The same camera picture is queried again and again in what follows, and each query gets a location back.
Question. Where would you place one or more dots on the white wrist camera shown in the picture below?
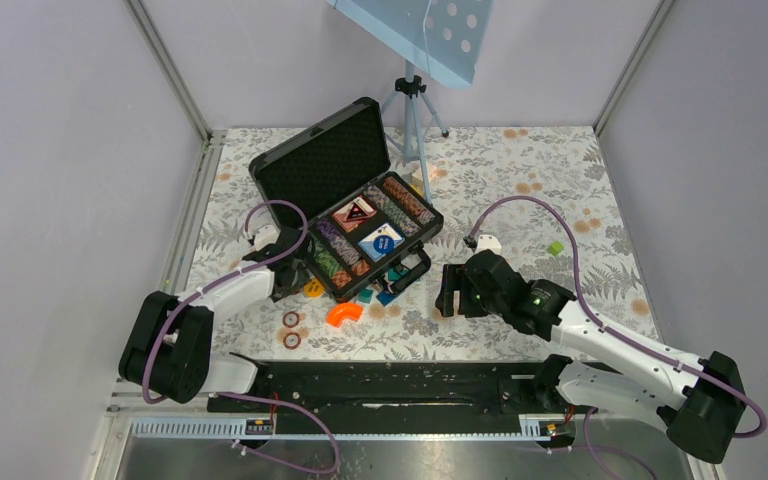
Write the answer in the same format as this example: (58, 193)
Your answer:
(485, 242)
(263, 237)

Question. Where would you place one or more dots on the blue small blind button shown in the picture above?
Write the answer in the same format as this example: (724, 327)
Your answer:
(383, 244)

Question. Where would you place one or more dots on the orange curved toy block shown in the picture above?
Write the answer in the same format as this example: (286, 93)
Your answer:
(343, 312)

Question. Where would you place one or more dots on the green chip row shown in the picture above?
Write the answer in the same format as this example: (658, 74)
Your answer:
(327, 262)

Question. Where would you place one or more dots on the red card deck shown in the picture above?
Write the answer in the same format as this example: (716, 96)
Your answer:
(349, 228)

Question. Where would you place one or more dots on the black poker set case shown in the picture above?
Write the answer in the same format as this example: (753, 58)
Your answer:
(309, 176)

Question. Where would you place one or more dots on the blue toy brick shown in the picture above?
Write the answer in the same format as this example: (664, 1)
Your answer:
(385, 298)

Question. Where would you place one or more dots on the floral table mat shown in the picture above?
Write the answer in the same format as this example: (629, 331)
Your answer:
(528, 187)

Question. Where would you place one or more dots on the red yellow chip row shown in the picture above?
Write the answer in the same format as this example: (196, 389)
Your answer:
(343, 277)

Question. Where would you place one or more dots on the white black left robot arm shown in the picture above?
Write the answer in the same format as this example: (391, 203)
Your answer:
(169, 350)

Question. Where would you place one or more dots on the blue perforated board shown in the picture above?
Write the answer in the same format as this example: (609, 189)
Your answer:
(443, 38)

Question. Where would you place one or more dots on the yellow big blind button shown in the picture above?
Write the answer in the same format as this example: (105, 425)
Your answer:
(313, 289)

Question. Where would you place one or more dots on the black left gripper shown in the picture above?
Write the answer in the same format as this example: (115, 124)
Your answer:
(303, 278)

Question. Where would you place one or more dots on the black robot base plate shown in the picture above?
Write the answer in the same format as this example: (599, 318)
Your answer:
(378, 398)

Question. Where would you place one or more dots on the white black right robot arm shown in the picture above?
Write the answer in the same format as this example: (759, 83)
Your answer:
(696, 401)

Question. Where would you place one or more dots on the blue tripod stand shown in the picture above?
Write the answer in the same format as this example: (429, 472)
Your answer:
(413, 89)

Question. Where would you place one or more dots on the green toy cube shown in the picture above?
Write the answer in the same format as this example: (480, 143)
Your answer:
(555, 248)

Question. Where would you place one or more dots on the teal triangular toy block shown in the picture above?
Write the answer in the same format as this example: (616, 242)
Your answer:
(365, 296)

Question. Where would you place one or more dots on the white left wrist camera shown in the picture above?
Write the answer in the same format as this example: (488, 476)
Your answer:
(263, 237)

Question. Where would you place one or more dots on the red poker chip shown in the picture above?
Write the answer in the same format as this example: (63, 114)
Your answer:
(291, 319)
(291, 340)

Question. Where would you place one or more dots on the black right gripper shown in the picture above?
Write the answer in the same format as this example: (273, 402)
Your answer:
(455, 278)

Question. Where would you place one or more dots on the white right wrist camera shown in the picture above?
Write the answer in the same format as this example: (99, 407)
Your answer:
(485, 242)

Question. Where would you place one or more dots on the orange blue chip row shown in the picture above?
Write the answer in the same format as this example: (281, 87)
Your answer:
(408, 199)

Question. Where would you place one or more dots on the black all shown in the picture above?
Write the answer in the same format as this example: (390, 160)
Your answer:
(356, 212)

